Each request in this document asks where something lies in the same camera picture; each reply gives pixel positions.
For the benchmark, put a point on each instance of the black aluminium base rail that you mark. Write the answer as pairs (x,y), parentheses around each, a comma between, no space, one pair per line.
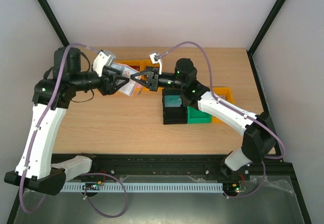
(206,166)

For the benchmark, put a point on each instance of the black bin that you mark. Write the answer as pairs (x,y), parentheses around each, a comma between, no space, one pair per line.
(175,115)

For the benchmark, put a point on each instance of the left black frame post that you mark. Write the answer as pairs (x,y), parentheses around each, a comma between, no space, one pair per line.
(46,8)

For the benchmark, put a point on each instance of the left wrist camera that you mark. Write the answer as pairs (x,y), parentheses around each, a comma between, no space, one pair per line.
(104,58)

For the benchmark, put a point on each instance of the black frame post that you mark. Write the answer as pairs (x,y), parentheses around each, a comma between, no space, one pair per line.
(46,8)
(265,26)

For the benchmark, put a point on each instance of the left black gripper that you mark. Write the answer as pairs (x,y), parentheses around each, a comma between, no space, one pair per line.
(110,89)

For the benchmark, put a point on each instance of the white slotted cable duct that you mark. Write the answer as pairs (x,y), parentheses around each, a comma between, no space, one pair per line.
(144,188)

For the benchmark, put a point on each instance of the right black frame post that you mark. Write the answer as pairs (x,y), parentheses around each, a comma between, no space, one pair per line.
(265,26)

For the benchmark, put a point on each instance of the yellow bin middle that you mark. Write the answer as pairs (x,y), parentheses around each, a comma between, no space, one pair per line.
(130,65)

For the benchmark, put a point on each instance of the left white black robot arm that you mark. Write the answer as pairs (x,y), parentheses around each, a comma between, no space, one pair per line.
(51,99)

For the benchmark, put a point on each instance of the yellow bin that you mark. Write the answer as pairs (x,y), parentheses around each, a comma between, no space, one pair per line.
(224,91)
(130,65)
(147,64)

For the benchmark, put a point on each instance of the teal card stack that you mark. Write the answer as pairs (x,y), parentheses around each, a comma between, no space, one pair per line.
(171,101)

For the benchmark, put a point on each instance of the green bin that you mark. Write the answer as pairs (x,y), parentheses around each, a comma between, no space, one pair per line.
(197,117)

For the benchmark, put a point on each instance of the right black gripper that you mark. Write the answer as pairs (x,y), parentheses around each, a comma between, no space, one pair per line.
(154,79)

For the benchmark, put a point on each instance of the yellow bin far right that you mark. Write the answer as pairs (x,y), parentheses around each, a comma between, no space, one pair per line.
(224,91)

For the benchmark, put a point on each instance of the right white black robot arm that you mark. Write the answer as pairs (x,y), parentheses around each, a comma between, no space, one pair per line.
(257,130)

